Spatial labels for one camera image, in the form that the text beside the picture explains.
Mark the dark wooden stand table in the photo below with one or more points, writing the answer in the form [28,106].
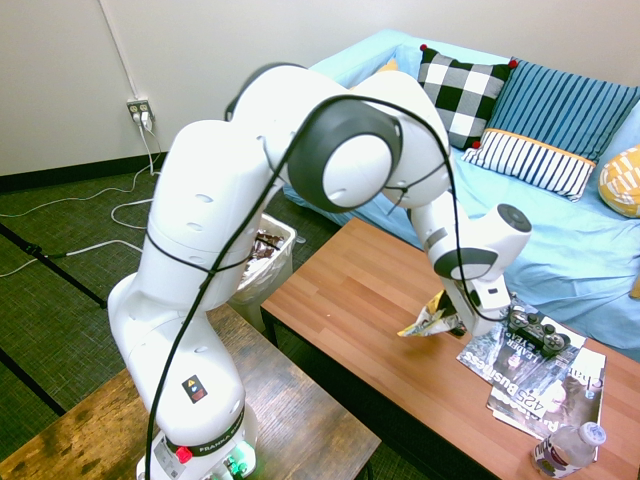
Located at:
[300,400]

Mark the white power adapter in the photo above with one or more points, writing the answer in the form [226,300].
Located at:
[145,119]

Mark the yellow chip bag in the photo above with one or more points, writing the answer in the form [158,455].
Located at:
[427,320]

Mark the black white checkered pillow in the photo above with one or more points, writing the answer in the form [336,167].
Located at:
[465,95]

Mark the white navy striped pillow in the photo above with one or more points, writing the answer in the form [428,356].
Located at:
[535,162]

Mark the light wooden coffee table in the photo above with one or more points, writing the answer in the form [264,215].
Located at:
[370,300]

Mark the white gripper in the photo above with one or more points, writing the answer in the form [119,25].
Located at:
[482,310]

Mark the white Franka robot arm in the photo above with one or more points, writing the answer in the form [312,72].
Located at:
[200,225]

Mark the light blue sofa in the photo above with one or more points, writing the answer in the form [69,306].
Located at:
[550,240]

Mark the wall power outlet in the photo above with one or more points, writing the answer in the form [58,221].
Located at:
[135,106]

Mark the blue striped pillow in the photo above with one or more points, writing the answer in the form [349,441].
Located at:
[560,110]

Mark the white trash bin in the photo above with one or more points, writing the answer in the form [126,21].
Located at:
[272,272]

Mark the business magazine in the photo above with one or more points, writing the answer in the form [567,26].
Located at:
[560,395]
[492,357]

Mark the grey plastic trash bin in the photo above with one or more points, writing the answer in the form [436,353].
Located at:
[252,316]

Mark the black tripod leg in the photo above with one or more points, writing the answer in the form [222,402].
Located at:
[50,262]

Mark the plain yellow pillow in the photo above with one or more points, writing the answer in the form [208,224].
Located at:
[391,66]

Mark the yellow white patterned pillow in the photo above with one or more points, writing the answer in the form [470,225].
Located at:
[622,182]

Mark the clear plastic water bottle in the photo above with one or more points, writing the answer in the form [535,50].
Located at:
[565,450]

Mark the black game controller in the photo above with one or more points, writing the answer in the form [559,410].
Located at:
[537,332]

